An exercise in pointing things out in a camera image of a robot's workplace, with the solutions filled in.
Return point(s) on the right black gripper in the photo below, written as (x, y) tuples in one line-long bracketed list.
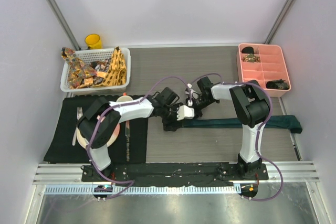
[(197, 113)]

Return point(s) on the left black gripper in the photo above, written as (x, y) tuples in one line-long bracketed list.
[(168, 125)]

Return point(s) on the dark green tie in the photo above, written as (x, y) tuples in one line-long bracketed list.
[(288, 122)]

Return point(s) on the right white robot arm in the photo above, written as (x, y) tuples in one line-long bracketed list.
[(253, 109)]

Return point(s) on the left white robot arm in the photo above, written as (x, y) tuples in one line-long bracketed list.
[(98, 123)]

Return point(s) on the orange mug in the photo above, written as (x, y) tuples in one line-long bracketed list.
[(124, 98)]

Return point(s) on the table knife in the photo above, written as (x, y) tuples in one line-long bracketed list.
[(127, 134)]

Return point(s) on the black placemat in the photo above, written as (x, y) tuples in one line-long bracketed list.
[(61, 149)]

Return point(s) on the yellow spotted tie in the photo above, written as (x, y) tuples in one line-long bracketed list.
[(117, 71)]

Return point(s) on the rolled camouflage tie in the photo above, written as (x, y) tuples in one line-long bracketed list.
[(251, 58)]

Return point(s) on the rolled black tie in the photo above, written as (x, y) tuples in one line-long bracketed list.
[(248, 50)]

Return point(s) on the pink compartment tray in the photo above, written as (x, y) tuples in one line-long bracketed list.
[(272, 67)]

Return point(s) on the rolled dark patterned tie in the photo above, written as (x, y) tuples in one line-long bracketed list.
[(277, 85)]

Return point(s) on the multicolour patterned tie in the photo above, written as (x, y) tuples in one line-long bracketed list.
[(81, 74)]

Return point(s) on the pink white plate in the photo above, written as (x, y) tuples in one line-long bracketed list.
[(83, 142)]

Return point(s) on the white plastic basket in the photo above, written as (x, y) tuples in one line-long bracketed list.
[(89, 56)]

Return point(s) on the yellow mug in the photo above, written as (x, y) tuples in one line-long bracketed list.
[(93, 41)]

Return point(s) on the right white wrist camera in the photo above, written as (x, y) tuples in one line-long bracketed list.
[(192, 95)]

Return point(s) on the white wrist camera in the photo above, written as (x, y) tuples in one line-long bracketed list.
[(192, 95), (185, 112)]

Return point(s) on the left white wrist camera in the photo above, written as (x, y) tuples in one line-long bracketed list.
[(185, 112)]

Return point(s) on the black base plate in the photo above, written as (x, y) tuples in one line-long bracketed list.
[(182, 174)]

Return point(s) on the white slotted cable duct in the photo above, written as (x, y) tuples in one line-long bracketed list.
[(87, 189)]

